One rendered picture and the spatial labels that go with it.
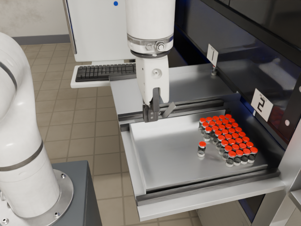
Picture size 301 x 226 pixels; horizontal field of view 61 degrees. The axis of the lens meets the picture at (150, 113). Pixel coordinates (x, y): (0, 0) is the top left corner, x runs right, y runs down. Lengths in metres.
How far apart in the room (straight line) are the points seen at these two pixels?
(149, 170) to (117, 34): 0.87
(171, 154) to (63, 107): 1.90
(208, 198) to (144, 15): 0.48
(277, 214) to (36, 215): 0.67
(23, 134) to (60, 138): 1.67
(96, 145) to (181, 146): 1.35
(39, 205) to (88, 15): 0.98
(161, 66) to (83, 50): 1.04
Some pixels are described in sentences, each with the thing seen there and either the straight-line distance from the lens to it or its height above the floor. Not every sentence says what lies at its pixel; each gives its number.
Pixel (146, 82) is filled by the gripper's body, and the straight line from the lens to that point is 0.47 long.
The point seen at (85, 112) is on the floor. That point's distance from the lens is 2.46.
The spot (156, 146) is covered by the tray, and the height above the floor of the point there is 0.88.
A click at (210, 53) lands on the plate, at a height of 1.02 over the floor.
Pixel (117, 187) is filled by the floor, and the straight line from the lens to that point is 1.81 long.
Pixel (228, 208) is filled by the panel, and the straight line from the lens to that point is 1.18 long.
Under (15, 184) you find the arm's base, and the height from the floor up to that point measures 1.00.
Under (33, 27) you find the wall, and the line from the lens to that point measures 4.03.
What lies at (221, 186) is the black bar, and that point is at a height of 0.89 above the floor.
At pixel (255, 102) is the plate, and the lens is 0.82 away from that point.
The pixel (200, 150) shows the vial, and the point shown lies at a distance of 0.77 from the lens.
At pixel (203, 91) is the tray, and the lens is 1.07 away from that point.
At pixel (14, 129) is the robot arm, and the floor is 1.12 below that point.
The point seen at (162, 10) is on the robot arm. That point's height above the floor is 1.34.
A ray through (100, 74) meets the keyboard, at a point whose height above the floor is 0.83.
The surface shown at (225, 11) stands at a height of 1.20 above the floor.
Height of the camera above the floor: 1.45
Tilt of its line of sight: 38 degrees down
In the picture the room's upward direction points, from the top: straight up
